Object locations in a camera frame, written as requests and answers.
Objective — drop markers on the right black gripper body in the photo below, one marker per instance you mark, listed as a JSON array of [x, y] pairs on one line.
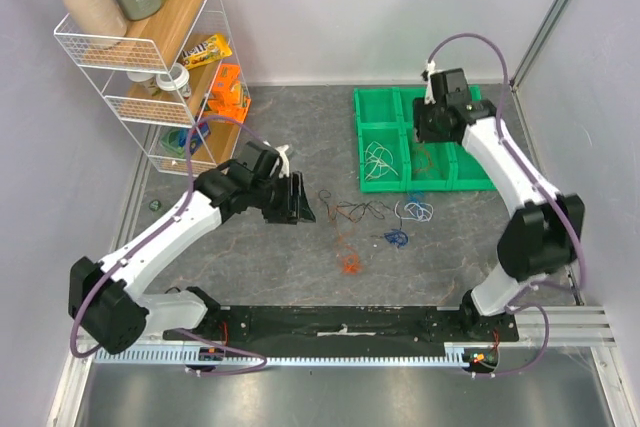
[[428, 126]]

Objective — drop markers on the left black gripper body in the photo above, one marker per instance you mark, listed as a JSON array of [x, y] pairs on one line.
[[272, 196]]

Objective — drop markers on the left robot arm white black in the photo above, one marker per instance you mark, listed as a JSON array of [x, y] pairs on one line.
[[108, 298]]

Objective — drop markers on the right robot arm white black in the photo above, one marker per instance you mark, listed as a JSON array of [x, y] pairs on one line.
[[544, 225]]

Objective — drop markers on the green six-compartment bin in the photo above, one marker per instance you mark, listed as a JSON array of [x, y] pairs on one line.
[[390, 158]]

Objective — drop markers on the green blue toy car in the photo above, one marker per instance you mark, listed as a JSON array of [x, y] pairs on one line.
[[173, 141]]

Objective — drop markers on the orange snack box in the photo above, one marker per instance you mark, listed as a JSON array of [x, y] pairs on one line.
[[228, 96]]

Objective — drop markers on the clear glass bottle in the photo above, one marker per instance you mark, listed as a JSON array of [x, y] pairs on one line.
[[155, 205]]

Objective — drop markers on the yellow candy bag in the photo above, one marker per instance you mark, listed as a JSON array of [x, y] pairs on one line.
[[213, 49]]

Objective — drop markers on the beige pump bottle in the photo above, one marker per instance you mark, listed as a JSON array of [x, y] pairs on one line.
[[101, 20]]

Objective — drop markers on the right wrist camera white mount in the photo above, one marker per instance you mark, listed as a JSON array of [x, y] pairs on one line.
[[428, 72]]

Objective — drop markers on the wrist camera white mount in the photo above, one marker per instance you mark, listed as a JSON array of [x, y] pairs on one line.
[[282, 168], [428, 72]]

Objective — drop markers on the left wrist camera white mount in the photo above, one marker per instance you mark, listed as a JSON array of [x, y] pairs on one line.
[[282, 168]]

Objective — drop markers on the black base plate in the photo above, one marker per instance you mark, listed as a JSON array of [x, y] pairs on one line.
[[248, 324]]

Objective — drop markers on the white wire shelf rack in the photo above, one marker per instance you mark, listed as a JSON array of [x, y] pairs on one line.
[[151, 46]]

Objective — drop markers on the slotted cable duct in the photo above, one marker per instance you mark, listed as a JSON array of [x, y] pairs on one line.
[[197, 355]]

